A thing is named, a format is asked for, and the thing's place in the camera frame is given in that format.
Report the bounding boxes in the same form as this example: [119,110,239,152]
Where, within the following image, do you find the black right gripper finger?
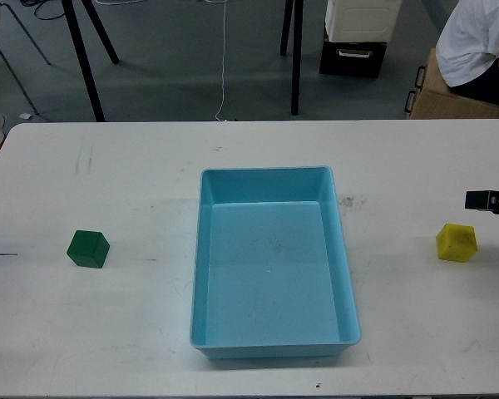
[465,190,499,214]

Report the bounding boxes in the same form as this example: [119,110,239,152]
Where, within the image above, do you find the yellow cube block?
[436,224,478,263]

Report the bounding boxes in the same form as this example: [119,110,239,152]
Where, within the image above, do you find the green cube block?
[67,230,110,268]

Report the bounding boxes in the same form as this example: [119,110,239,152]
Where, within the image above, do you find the black storage box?
[319,39,388,78]

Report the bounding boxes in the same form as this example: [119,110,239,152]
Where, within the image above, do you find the white plastic storage box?
[325,0,403,42]

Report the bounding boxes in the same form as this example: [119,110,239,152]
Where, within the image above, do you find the seated person white shirt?
[436,0,499,105]

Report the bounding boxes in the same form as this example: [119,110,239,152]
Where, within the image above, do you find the light blue plastic bin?
[190,166,361,359]

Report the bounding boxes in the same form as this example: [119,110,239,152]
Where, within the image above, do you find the black right table legs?
[279,0,304,116]

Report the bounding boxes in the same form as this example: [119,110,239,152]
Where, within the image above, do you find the black table legs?
[279,0,304,116]
[62,0,120,122]

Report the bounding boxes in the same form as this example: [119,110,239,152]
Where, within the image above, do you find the black left table legs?
[62,0,120,122]

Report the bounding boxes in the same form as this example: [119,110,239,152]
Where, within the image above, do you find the cardboard box with handles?
[404,48,499,120]

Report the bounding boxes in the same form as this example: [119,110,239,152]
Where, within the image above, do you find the white hanging cord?
[214,0,230,123]

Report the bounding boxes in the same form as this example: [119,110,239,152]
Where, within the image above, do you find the black cable on floor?
[18,0,70,21]

